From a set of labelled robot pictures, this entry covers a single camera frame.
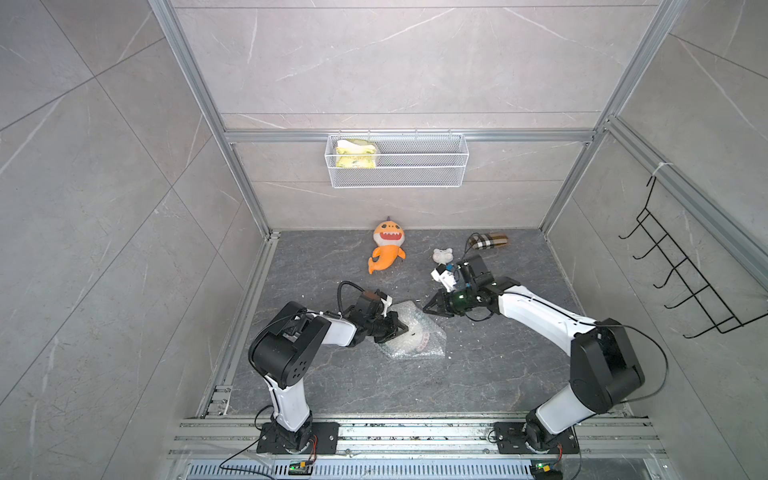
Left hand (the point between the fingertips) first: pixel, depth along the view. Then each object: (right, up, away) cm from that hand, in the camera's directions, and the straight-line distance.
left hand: (412, 327), depth 91 cm
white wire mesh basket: (-2, +55, +10) cm, 56 cm away
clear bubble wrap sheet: (-1, +5, -1) cm, 5 cm away
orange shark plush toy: (-7, +29, +17) cm, 35 cm away
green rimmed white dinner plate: (0, -3, -3) cm, 5 cm away
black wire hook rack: (+60, +11, -32) cm, 69 cm away
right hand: (+4, +7, -8) cm, 11 cm away
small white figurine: (+12, +22, +16) cm, 30 cm away
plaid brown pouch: (+31, +28, +21) cm, 47 cm away
